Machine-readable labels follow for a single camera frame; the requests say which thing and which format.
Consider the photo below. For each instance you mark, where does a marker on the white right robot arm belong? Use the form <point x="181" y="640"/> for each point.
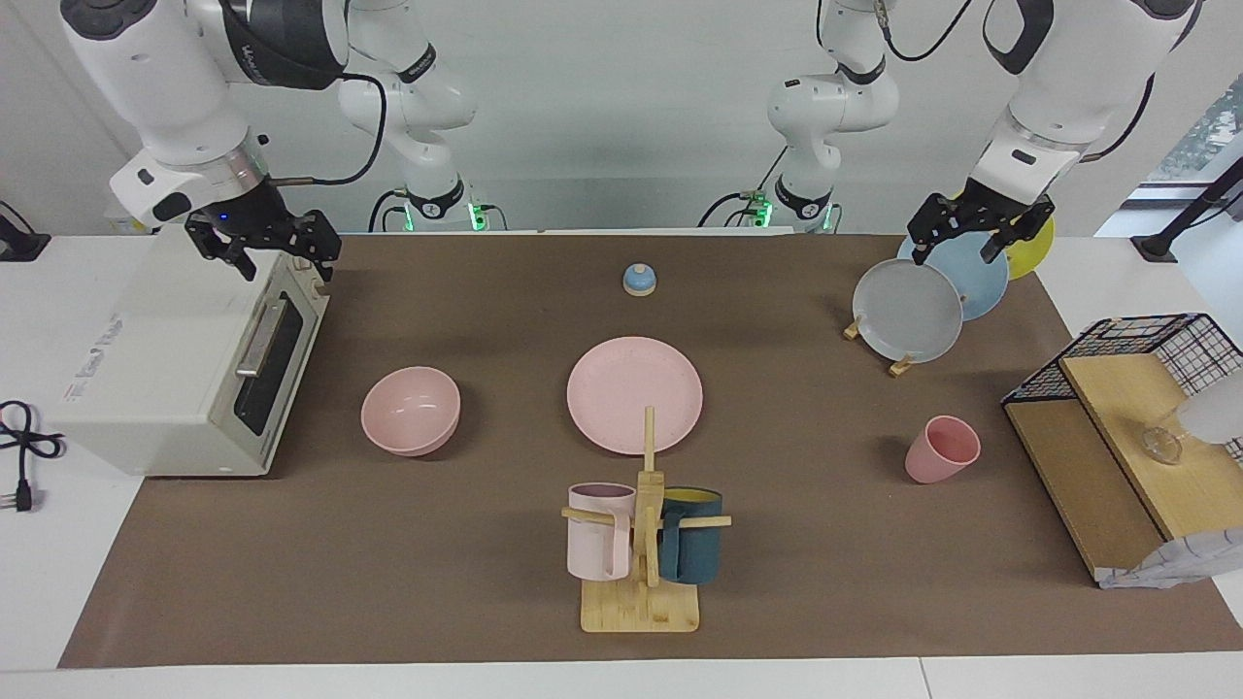
<point x="146" y="78"/>

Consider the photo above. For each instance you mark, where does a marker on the pink cup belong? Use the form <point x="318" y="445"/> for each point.
<point x="937" y="456"/>

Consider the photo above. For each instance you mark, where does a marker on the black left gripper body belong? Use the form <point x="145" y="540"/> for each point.
<point x="981" y="209"/>

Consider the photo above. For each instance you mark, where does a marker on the clear glass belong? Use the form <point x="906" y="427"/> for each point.
<point x="1160" y="445"/>

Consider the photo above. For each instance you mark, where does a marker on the dark teal mug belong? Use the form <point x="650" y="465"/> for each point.
<point x="694" y="553"/>

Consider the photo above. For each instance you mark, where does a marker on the wooden two-tier shelf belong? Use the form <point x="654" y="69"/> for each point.
<point x="1117" y="408"/>

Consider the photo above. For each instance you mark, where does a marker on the light blue plate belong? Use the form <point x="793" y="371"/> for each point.
<point x="976" y="282"/>

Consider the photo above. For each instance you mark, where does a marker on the white toaster oven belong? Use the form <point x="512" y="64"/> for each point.
<point x="146" y="369"/>

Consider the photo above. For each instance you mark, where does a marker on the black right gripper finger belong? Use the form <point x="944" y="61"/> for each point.
<point x="323" y="268"/>
<point x="241" y="264"/>

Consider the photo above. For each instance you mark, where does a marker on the wooden plate rack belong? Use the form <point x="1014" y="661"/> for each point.
<point x="901" y="367"/>

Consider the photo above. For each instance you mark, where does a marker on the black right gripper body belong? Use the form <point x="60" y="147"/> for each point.
<point x="262" y="228"/>

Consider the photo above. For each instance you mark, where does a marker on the pink mug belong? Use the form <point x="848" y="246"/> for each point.
<point x="597" y="549"/>

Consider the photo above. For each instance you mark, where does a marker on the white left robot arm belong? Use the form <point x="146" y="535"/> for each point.
<point x="1078" y="87"/>

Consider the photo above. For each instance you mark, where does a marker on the black table clamp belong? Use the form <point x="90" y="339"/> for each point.
<point x="19" y="248"/>

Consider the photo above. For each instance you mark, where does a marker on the brown table mat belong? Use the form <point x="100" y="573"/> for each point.
<point x="825" y="582"/>

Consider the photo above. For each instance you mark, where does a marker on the pink bowl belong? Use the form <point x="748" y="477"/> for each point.
<point x="408" y="413"/>

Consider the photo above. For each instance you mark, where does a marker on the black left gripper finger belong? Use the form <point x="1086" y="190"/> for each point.
<point x="923" y="250"/>
<point x="992" y="248"/>

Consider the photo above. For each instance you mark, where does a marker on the yellow plate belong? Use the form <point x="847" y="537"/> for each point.
<point x="1029" y="257"/>

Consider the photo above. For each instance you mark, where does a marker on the blue lid with wooden knob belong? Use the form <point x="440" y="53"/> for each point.
<point x="640" y="282"/>

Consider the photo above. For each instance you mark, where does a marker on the wooden mug tree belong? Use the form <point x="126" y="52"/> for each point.
<point x="641" y="607"/>

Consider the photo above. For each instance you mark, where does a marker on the grey plate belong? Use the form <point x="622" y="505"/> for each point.
<point x="908" y="311"/>

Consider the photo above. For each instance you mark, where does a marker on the pink plate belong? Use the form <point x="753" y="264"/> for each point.
<point x="621" y="388"/>

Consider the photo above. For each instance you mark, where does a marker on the white patterned cloth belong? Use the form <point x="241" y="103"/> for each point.
<point x="1185" y="558"/>

